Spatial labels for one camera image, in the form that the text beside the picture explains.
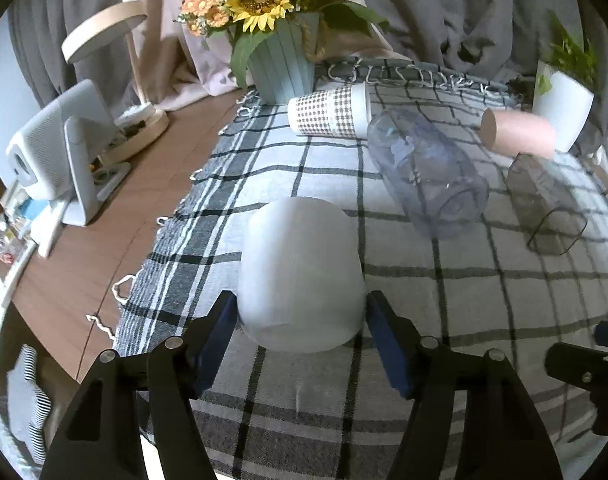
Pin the sunflower bouquet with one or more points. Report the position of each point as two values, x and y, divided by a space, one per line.
248 23

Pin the pink curtain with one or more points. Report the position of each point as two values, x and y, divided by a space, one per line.
177 68

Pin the white plant pot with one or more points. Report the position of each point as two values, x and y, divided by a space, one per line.
564 102

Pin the pink cup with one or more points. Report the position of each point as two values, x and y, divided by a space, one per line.
510 133

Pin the white projector on stand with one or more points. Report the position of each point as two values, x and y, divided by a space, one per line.
51 155

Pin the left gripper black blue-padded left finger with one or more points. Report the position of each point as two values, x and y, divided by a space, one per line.
99 436

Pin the striped star cushion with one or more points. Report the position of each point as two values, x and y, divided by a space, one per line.
28 405

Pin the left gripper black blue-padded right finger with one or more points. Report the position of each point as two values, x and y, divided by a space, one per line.
504 437

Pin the clear blue plastic jar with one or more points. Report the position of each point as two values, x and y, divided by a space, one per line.
426 173

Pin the white small remote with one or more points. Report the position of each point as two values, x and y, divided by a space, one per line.
47 227

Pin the grey curtain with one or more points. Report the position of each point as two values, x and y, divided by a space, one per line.
490 39

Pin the wooden desk lamp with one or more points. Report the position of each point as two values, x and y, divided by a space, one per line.
107 36

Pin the smoky transparent square cup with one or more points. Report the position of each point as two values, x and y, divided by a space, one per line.
549 216

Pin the green potted plant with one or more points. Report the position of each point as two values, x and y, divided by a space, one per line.
576 59

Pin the checkered paper cup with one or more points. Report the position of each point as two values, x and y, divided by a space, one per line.
342 112

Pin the light blue ribbed vase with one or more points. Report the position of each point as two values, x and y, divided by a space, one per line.
279 67

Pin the white plastic cup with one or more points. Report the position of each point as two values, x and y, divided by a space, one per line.
301 287

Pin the plaid grey tablecloth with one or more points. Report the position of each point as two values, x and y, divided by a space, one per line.
334 415

